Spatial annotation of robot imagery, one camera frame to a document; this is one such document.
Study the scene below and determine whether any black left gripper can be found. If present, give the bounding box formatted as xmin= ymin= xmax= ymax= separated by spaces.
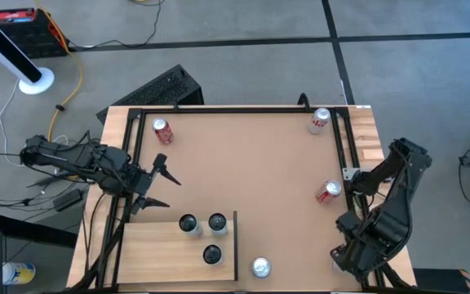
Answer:
xmin=125 ymin=153 xmax=182 ymax=216

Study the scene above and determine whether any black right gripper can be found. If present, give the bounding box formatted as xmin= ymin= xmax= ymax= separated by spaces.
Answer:
xmin=330 ymin=212 xmax=387 ymax=282

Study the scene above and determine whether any red and silver cola can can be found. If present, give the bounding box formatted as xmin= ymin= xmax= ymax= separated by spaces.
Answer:
xmin=315 ymin=180 xmax=343 ymax=205

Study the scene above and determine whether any silver diet cola can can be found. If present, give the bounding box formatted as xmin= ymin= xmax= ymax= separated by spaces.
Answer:
xmin=251 ymin=256 xmax=273 ymax=280
xmin=307 ymin=107 xmax=332 ymax=136

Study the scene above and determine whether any light wooden shelf board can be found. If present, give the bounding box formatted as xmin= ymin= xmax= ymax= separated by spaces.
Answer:
xmin=116 ymin=220 xmax=236 ymax=283

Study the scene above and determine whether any black box with hazard stripes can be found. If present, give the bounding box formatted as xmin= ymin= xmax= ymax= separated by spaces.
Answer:
xmin=413 ymin=267 xmax=470 ymax=294

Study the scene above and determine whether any black power adapter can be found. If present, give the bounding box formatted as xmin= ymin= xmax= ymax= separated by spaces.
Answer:
xmin=53 ymin=188 xmax=83 ymax=212

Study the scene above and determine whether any black perforated computer case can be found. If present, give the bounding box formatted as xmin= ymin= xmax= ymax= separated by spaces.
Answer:
xmin=95 ymin=64 xmax=204 ymax=123

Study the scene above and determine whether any black floor bar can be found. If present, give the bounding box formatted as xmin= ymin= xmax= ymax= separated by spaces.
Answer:
xmin=0 ymin=212 xmax=79 ymax=248

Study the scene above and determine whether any white yellow canister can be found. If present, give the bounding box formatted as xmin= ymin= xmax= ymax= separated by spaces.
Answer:
xmin=1 ymin=261 xmax=37 ymax=286

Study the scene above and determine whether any black white pole stand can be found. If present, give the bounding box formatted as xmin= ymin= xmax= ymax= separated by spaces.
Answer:
xmin=0 ymin=4 xmax=55 ymax=96

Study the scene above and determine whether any black crate with red lid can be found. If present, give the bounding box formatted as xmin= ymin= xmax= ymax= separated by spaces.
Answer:
xmin=0 ymin=7 xmax=69 ymax=59

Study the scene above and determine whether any silver metal corner bracket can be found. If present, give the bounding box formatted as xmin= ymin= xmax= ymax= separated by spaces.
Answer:
xmin=342 ymin=166 xmax=361 ymax=181

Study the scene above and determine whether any black metal table frame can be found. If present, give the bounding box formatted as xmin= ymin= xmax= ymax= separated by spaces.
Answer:
xmin=82 ymin=105 xmax=414 ymax=293

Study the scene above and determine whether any yellow floor cable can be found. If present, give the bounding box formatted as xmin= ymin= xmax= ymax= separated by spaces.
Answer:
xmin=34 ymin=0 xmax=83 ymax=142

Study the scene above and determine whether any white floor cable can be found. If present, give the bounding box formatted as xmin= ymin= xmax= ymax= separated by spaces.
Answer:
xmin=0 ymin=79 xmax=20 ymax=167

